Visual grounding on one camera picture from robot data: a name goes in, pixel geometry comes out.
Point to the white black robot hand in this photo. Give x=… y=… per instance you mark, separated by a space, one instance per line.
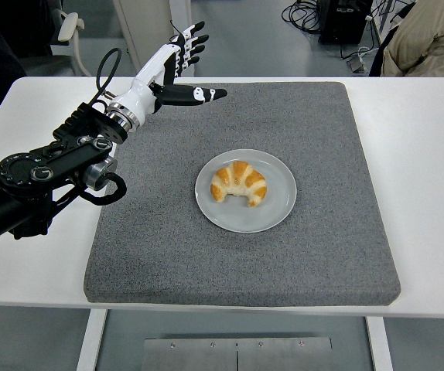
x=141 y=92

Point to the golden croissant bread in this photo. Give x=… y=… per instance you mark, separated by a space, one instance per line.
x=239 y=178

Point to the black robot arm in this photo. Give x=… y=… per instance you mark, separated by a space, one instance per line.
x=24 y=170

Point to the pale grey round plate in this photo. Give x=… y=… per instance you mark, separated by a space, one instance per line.
x=276 y=208

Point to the grey metal plate with screws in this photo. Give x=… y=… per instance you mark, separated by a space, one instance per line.
x=237 y=353

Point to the white chair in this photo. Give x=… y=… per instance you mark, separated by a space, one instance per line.
x=67 y=29

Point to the grey speckled mat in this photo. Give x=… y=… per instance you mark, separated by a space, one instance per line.
x=245 y=263

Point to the black computer case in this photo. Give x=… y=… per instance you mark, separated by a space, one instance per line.
x=342 y=23

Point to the grey power strip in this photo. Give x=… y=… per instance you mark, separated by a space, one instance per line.
x=356 y=63

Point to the white table leg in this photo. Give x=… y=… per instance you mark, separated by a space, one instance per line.
x=90 y=340
x=380 y=344

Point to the beige padded jacket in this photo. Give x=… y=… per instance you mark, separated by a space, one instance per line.
x=427 y=42

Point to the white cabinet with post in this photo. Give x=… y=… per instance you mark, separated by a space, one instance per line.
x=144 y=31

